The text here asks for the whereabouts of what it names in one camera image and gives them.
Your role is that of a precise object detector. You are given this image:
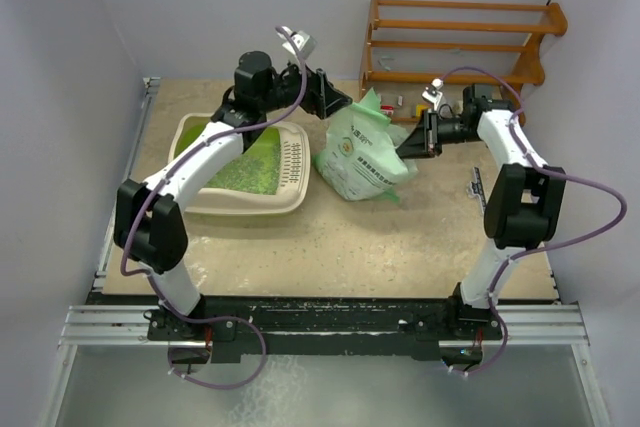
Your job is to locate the yellow small block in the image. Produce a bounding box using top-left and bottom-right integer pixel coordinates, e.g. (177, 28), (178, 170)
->
(414, 104), (430, 118)

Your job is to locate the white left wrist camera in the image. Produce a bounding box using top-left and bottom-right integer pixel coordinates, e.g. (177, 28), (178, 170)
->
(280, 31), (317, 61)

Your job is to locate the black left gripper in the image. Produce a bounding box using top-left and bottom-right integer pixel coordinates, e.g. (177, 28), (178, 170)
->
(259, 55), (350, 119)

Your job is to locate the beige green litter box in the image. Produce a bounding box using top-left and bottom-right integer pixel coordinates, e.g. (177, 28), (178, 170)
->
(186, 121), (311, 216)

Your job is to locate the wooden shelf rack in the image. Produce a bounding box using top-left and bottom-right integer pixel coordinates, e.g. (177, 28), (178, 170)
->
(359, 0), (569, 95)

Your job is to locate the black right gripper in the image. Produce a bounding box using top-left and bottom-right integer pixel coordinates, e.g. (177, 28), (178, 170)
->
(394, 108), (481, 159)

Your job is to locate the green cat litter bag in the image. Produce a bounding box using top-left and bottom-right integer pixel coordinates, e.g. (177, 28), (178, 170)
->
(313, 89), (418, 201)

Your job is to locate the black white bag sealing strip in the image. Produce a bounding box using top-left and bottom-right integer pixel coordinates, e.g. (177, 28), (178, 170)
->
(467, 167), (487, 214)

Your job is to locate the green litter pellets pile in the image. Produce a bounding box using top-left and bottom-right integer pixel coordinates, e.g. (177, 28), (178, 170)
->
(205, 127), (281, 195)

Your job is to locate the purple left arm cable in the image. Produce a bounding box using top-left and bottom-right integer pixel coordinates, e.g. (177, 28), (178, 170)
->
(119, 25), (309, 391)

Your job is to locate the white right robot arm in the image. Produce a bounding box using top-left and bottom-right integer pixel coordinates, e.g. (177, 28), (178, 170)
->
(396, 84), (565, 338)

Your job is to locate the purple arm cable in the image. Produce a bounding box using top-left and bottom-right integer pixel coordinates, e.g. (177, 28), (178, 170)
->
(119, 25), (309, 391)
(437, 66), (629, 378)

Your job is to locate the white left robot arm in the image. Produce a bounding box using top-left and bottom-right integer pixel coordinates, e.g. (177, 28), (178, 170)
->
(113, 51), (352, 339)

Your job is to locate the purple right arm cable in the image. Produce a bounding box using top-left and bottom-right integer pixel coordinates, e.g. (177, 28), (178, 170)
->
(437, 66), (629, 378)

